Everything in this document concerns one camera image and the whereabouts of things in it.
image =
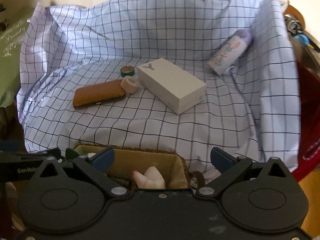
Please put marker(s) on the white cardboard box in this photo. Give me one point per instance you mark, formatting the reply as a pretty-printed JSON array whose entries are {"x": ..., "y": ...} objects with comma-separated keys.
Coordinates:
[{"x": 175, "y": 87}]

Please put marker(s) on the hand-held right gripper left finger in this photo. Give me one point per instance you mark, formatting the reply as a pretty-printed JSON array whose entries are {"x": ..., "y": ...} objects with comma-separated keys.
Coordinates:
[{"x": 103, "y": 158}]

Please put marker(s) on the brown leather case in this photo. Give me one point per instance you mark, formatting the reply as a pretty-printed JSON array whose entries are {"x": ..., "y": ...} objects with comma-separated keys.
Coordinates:
[{"x": 97, "y": 93}]

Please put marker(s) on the checked white bed sheet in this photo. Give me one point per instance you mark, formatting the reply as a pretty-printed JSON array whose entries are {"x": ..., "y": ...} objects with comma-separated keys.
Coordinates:
[{"x": 175, "y": 135}]

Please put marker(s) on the beige tape roll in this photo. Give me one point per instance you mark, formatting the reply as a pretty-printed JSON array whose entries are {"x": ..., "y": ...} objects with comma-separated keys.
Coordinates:
[{"x": 128, "y": 82}]

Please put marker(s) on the red cloth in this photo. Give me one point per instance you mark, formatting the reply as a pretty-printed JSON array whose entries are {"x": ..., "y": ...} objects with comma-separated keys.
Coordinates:
[{"x": 311, "y": 130}]

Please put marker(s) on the black white striped cloth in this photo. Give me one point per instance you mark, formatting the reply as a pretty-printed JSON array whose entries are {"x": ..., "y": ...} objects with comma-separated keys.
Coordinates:
[{"x": 295, "y": 26}]

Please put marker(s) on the green printed bag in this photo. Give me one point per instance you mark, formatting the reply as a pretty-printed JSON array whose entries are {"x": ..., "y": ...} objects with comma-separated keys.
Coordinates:
[{"x": 10, "y": 55}]

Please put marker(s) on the green tape roll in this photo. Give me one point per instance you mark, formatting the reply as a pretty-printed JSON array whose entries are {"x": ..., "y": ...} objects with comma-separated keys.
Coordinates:
[{"x": 127, "y": 71}]

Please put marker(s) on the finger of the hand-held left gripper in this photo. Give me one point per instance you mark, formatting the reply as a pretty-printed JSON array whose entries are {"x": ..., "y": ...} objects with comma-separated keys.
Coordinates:
[
  {"x": 37, "y": 155},
  {"x": 8, "y": 146}
]

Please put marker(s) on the pastel printed bottle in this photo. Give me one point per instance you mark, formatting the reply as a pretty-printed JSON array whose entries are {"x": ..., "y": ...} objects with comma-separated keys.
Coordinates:
[{"x": 230, "y": 52}]

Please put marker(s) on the green plush toy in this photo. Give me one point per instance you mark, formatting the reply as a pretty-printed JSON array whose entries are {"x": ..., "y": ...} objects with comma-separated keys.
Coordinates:
[{"x": 70, "y": 153}]

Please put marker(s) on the wooden chair back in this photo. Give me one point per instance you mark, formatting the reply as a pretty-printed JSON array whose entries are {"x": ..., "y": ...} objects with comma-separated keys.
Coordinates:
[{"x": 292, "y": 8}]

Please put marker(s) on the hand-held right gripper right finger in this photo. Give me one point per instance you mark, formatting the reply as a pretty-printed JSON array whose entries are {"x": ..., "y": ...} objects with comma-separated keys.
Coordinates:
[{"x": 220, "y": 158}]

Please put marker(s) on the white plush rabbit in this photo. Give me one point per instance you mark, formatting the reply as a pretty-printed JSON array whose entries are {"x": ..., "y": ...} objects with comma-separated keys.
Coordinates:
[{"x": 153, "y": 177}]

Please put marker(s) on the woven basket with fabric lining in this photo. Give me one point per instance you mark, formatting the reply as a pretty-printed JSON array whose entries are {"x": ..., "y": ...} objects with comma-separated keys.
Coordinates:
[{"x": 155, "y": 158}]

